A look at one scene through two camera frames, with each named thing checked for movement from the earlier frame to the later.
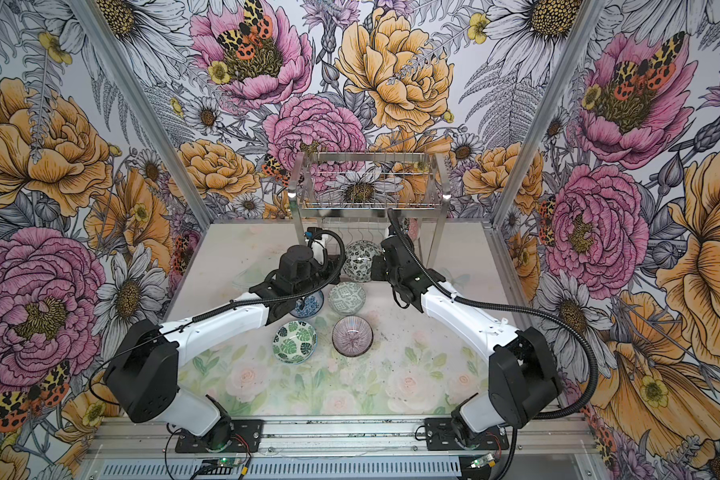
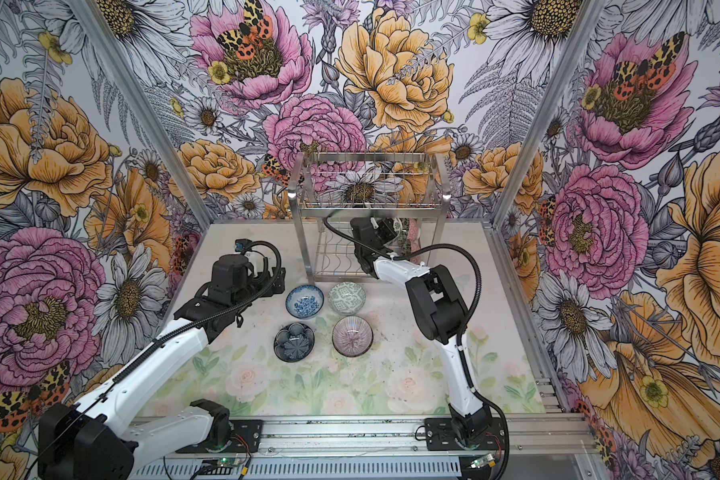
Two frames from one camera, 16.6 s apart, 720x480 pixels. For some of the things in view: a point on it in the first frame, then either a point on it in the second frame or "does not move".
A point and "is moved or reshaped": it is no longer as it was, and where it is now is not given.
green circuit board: [229, 462] does not move
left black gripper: [333, 263] to [264, 277]
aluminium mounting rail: [350, 437] does not move
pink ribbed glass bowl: [352, 336] does not move
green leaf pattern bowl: [295, 342] is moved or reshaped
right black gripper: [378, 261] to [388, 225]
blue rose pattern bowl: [312, 305] does not move
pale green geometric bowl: [346, 298] does not move
